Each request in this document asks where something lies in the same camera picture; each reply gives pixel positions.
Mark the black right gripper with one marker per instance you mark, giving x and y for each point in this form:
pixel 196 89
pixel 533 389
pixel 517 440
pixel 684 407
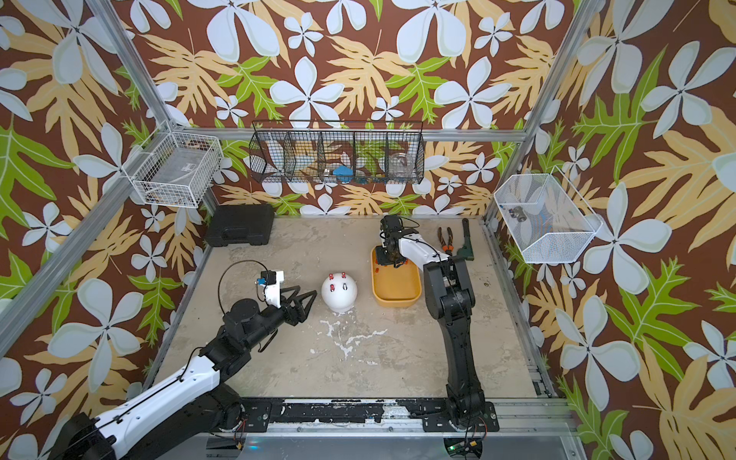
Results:
pixel 380 259

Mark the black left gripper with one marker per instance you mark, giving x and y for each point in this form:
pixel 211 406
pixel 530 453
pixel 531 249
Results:
pixel 298 312

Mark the white dome screw fixture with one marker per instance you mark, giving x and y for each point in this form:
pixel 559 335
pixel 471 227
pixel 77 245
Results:
pixel 345 295

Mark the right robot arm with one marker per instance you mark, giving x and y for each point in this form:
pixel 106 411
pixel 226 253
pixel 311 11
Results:
pixel 450 298

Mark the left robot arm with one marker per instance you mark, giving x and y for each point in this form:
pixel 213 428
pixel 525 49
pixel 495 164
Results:
pixel 195 398

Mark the yellow plastic tray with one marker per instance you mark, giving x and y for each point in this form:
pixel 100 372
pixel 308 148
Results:
pixel 395 287

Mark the green pipe wrench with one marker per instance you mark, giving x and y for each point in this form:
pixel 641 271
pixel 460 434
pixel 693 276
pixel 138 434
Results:
pixel 466 251

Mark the black plastic tool case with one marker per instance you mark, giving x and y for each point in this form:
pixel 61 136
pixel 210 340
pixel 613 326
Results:
pixel 244 223

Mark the white mesh basket right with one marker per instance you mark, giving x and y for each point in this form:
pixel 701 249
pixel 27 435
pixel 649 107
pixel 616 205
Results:
pixel 547 217

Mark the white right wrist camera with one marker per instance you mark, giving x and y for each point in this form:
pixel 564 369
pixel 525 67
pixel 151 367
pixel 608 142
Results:
pixel 393 228

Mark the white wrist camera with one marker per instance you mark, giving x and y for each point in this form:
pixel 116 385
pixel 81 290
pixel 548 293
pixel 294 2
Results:
pixel 271 281
pixel 393 228

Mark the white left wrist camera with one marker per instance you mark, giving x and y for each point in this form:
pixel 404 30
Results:
pixel 271 281

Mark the orange handled pliers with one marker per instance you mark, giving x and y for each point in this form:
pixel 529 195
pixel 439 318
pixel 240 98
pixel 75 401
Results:
pixel 445 237

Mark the black wire basket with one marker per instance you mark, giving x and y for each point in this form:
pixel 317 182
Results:
pixel 342 152

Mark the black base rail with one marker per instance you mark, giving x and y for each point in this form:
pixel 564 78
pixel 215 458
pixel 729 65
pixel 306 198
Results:
pixel 430 415

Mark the white wire basket left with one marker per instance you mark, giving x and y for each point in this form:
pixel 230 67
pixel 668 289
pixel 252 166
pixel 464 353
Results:
pixel 174 167

